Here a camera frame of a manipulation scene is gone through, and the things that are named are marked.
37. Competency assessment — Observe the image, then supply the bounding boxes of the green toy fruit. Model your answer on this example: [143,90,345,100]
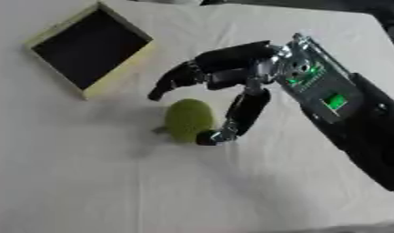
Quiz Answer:
[152,98,216,145]

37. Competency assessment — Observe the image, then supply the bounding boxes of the tan box with black inside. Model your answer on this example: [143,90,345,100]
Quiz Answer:
[23,1,156,100]

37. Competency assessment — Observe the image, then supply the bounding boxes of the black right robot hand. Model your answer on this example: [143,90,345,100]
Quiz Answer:
[146,40,285,147]

